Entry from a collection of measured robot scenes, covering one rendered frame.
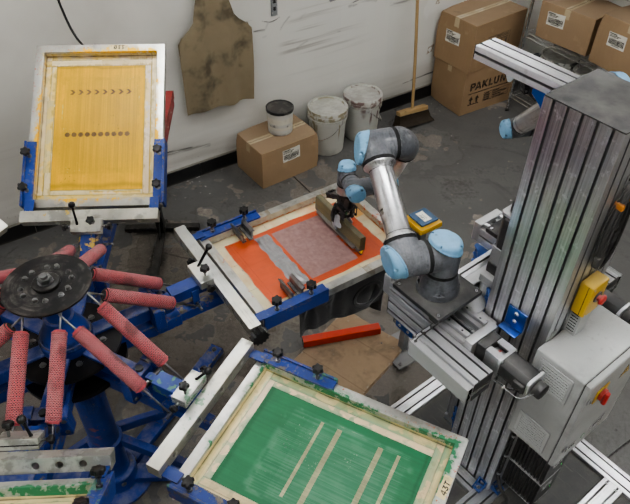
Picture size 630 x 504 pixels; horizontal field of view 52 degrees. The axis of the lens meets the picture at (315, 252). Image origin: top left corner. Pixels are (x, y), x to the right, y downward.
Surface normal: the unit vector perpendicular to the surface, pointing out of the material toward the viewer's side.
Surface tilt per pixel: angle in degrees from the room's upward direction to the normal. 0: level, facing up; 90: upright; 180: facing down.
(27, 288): 0
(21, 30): 90
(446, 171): 0
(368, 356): 1
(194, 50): 88
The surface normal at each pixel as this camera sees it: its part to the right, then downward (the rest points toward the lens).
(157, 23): 0.55, 0.57
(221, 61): 0.07, 0.66
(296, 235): 0.01, -0.73
